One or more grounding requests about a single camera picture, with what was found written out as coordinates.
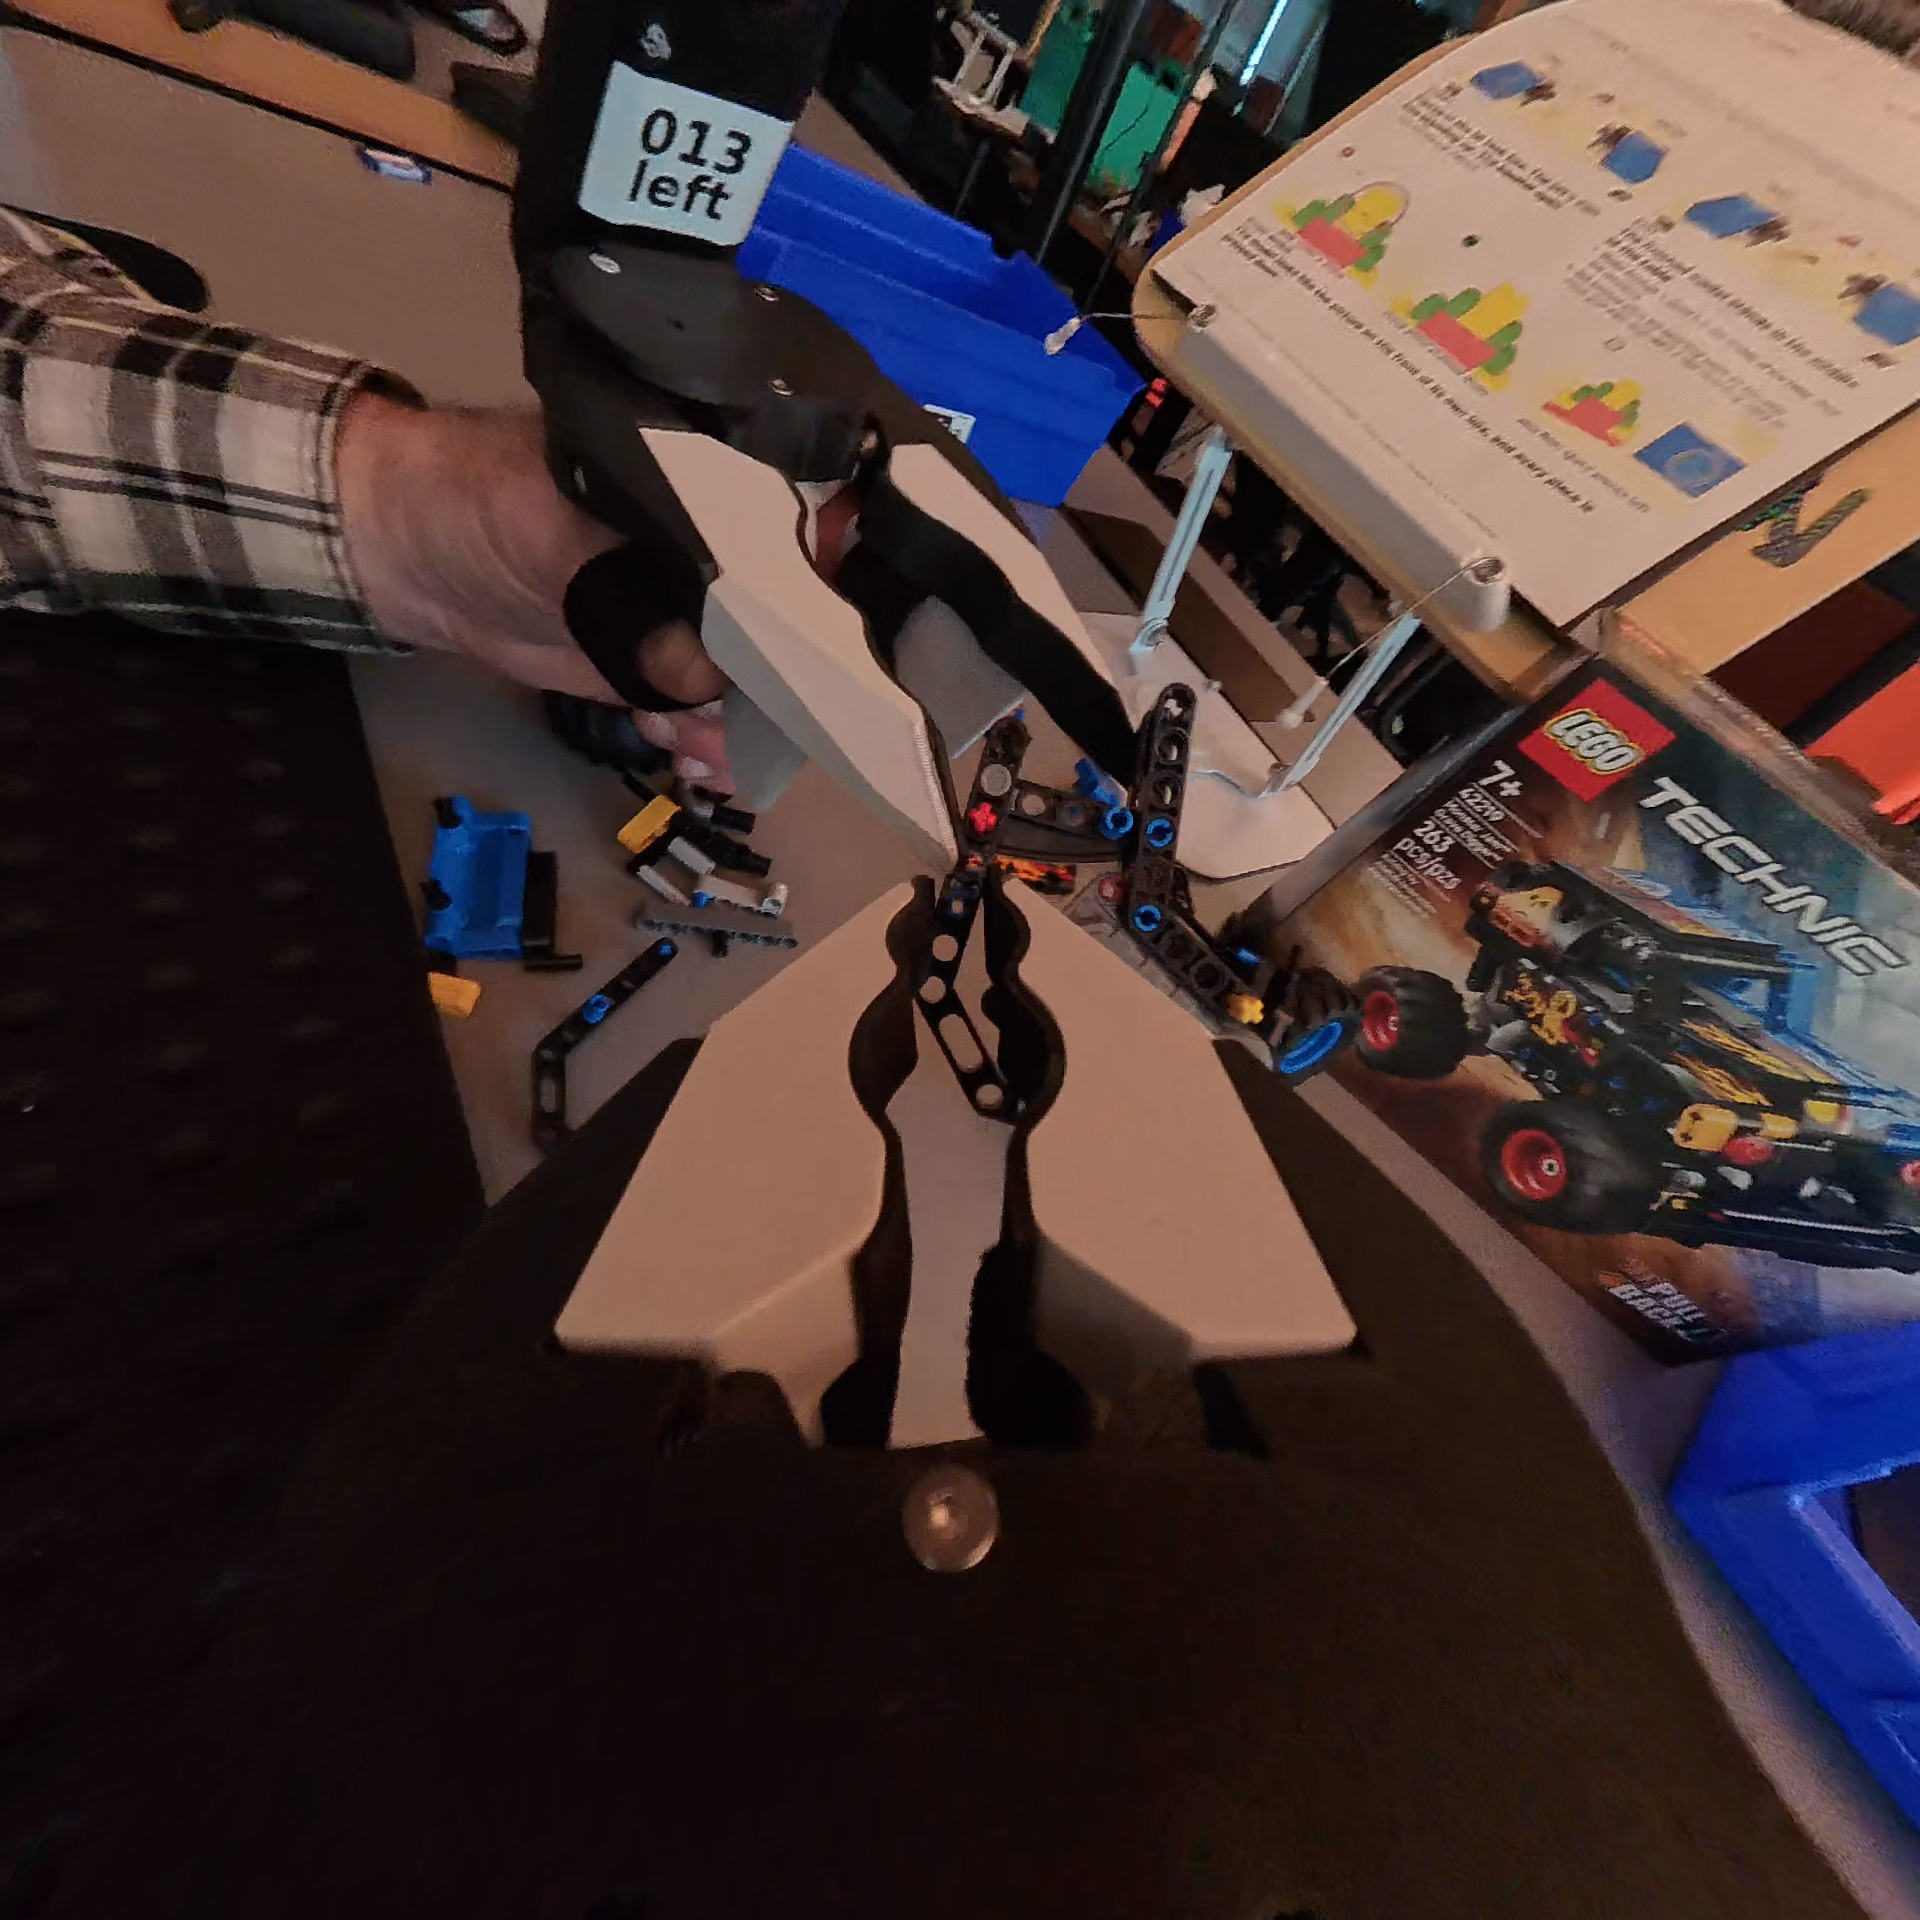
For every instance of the person's left forearm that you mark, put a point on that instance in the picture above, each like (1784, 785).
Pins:
(166, 450)

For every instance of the toy truck chassis with motor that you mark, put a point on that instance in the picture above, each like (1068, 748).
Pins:
(1155, 839)

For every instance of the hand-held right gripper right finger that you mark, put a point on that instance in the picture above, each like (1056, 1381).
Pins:
(1185, 1201)

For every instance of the printed instruction sheet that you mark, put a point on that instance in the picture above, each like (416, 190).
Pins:
(1576, 270)

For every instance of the small black flame-print piece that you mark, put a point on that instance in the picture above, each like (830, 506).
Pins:
(1035, 871)

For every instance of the blue plastic bin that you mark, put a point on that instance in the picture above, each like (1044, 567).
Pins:
(930, 316)

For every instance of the white toy connector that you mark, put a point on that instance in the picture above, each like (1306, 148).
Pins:
(734, 897)

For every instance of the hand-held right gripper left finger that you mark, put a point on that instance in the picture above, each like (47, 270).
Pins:
(720, 1201)

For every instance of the black toy tyre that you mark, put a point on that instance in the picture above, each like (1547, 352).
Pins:
(593, 735)

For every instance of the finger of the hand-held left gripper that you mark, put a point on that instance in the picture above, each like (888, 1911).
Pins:
(974, 525)
(810, 676)

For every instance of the black angled toy beam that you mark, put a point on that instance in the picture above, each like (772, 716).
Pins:
(579, 1037)

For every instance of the yellow and black toy piece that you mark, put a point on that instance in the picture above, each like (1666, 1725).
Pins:
(662, 825)

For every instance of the blue bin at right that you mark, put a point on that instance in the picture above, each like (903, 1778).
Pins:
(1800, 1501)

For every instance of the person's left hand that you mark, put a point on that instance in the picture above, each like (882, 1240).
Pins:
(465, 557)

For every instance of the black perforated surface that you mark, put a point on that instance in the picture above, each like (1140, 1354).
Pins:
(182, 1049)

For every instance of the wooden table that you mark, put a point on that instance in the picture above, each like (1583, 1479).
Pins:
(225, 224)

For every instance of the toy truck set box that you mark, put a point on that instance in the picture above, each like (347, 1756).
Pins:
(1622, 1020)

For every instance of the blue toy body panel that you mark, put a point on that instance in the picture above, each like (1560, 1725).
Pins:
(474, 886)

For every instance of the short grey toy beam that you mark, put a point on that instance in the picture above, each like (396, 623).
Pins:
(720, 926)

